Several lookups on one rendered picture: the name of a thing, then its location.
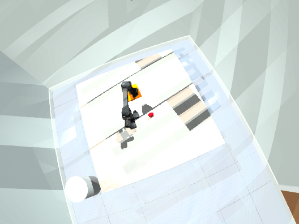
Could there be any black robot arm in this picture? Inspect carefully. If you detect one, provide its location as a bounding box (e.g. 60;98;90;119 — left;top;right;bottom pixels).
121;81;140;128

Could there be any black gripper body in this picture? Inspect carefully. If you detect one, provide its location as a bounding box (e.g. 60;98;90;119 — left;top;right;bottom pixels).
130;116;137;130

